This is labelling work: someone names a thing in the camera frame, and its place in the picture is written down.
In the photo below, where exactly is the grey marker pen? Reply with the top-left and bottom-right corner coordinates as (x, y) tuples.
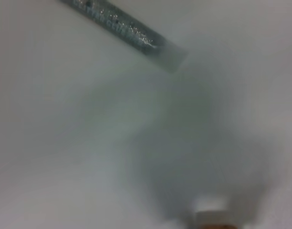
(57, 0), (189, 74)

